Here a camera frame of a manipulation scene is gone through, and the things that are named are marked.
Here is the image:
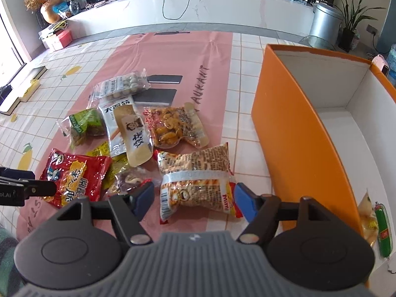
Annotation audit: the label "white spicy strip packet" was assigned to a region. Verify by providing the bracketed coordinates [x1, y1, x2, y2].
[98, 95, 137, 158]

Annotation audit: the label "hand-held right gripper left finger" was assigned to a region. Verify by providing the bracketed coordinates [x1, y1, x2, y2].
[57, 182, 154, 246]

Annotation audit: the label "yellow clear snack packet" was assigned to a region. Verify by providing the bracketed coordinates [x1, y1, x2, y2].
[358, 190, 379, 245]

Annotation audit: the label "thick white book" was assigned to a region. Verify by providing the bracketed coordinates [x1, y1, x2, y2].
[0, 83, 23, 115]

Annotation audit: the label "clear orange broad bean packet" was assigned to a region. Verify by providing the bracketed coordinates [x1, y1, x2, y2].
[142, 103, 210, 149]

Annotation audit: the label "white marble cabinet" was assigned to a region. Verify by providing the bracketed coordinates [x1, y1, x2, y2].
[66, 0, 316, 39]

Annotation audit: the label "silver trash can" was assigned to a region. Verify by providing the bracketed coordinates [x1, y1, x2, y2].
[309, 2, 344, 45]

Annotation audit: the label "orange cardboard box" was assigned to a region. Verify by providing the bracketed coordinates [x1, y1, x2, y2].
[251, 44, 396, 290]

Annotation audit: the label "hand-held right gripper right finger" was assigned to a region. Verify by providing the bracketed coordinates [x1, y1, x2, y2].
[234, 183, 332, 245]

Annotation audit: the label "small pink device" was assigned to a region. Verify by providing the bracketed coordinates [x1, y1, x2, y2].
[371, 54, 391, 76]

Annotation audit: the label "tall potted plant black pot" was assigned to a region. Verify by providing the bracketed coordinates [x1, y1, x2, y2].
[329, 0, 386, 53]

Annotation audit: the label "yellow box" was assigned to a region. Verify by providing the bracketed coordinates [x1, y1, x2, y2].
[20, 79, 41, 101]

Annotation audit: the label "orange white peanut packet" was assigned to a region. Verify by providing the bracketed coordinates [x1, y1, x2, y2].
[157, 142, 245, 225]

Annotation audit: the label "person's teal striped clothing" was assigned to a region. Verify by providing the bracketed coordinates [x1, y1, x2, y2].
[0, 226, 25, 297]

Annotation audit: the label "clear brown snack packet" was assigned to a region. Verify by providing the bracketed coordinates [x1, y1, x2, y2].
[103, 167, 158, 200]

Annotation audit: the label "orange round vase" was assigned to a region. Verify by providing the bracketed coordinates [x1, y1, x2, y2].
[40, 0, 62, 24]

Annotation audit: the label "black cable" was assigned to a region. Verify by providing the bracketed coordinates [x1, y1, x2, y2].
[163, 0, 198, 21]

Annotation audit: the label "red box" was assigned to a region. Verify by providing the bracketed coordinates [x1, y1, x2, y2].
[51, 30, 73, 50]

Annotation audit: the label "green sausage stick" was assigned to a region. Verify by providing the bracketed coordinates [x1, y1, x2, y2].
[374, 202, 393, 258]

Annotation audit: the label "green snack packet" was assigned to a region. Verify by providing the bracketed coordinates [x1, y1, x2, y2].
[57, 108, 107, 149]

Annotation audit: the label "clear pack of white balls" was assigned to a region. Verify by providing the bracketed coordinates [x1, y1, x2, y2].
[88, 69, 151, 101]

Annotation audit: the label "grid and pink printed tablecloth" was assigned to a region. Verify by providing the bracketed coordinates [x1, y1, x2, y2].
[0, 32, 396, 297]

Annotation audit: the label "dried yellow flowers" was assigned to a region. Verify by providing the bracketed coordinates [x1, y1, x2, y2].
[24, 0, 47, 11]

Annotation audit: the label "beige cartoon snack packet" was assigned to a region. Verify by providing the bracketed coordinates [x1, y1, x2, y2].
[113, 105, 154, 167]

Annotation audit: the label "stack of white papers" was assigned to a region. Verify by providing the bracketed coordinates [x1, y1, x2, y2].
[39, 22, 67, 41]

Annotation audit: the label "round glass side table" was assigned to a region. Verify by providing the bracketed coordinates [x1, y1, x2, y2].
[298, 35, 336, 50]

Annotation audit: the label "red snack packet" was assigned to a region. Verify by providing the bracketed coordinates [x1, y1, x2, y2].
[40, 148, 112, 209]

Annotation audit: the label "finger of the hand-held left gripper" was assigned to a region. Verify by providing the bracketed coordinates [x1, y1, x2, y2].
[0, 167, 35, 180]
[19, 179, 58, 199]

